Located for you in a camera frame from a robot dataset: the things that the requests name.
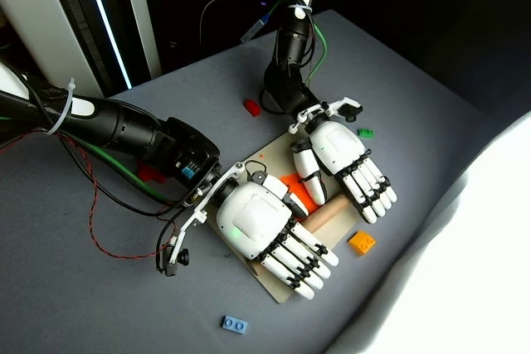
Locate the thin grey cable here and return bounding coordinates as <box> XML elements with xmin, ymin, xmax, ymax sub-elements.
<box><xmin>198</xmin><ymin>0</ymin><xmax>236</xmax><ymax>42</ymax></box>

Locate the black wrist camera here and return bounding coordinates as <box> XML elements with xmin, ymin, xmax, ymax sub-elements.
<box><xmin>338</xmin><ymin>99</ymin><xmax>364</xmax><ymax>123</ymax></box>
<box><xmin>155</xmin><ymin>245</ymin><xmax>192</xmax><ymax>277</ymax></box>

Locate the grey table cloth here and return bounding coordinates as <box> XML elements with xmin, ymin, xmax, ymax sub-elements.
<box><xmin>0</xmin><ymin>8</ymin><xmax>531</xmax><ymax>354</ymax></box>

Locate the orange toy brick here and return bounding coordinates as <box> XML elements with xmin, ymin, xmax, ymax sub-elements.
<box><xmin>347</xmin><ymin>230</ymin><xmax>378</xmax><ymax>257</ymax></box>

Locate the blue toy brick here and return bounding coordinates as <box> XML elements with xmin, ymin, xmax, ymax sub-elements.
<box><xmin>220</xmin><ymin>314</ymin><xmax>249</xmax><ymax>335</ymax></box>

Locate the white robot body column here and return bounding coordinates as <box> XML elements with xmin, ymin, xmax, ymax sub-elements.
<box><xmin>0</xmin><ymin>0</ymin><xmax>163</xmax><ymax>94</ymax></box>

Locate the wooden rolling pin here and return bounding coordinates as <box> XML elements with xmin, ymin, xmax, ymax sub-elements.
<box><xmin>248</xmin><ymin>195</ymin><xmax>352</xmax><ymax>277</ymax></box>

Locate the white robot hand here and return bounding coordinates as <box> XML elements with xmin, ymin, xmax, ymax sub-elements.
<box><xmin>214</xmin><ymin>174</ymin><xmax>340</xmax><ymax>300</ymax></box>
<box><xmin>290</xmin><ymin>119</ymin><xmax>398</xmax><ymax>225</ymax></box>

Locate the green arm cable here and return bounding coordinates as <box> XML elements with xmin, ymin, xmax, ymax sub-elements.
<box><xmin>304</xmin><ymin>1</ymin><xmax>329</xmax><ymax>85</ymax></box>
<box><xmin>0</xmin><ymin>115</ymin><xmax>175</xmax><ymax>206</ymax></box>

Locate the red star toy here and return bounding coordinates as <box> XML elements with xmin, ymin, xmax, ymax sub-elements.
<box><xmin>136</xmin><ymin>162</ymin><xmax>167</xmax><ymax>184</ymax></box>

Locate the red black twisted cable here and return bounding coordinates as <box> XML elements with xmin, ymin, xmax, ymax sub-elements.
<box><xmin>0</xmin><ymin>129</ymin><xmax>183</xmax><ymax>259</ymax></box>

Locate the orange play dough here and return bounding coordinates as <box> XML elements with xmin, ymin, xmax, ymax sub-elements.
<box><xmin>278</xmin><ymin>172</ymin><xmax>320</xmax><ymax>219</ymax></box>

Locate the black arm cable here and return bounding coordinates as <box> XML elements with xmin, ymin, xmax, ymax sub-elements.
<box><xmin>61</xmin><ymin>138</ymin><xmax>188</xmax><ymax>217</ymax></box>

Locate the white zip tie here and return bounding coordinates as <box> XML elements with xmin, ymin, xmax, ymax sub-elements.
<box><xmin>289</xmin><ymin>3</ymin><xmax>313</xmax><ymax>19</ymax></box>
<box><xmin>46</xmin><ymin>76</ymin><xmax>76</xmax><ymax>136</ymax></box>

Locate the grey USB connector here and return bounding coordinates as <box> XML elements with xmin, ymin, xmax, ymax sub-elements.
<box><xmin>240</xmin><ymin>17</ymin><xmax>266</xmax><ymax>43</ymax></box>

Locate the light wooden board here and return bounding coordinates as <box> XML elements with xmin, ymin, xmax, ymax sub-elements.
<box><xmin>206</xmin><ymin>129</ymin><xmax>362</xmax><ymax>304</ymax></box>

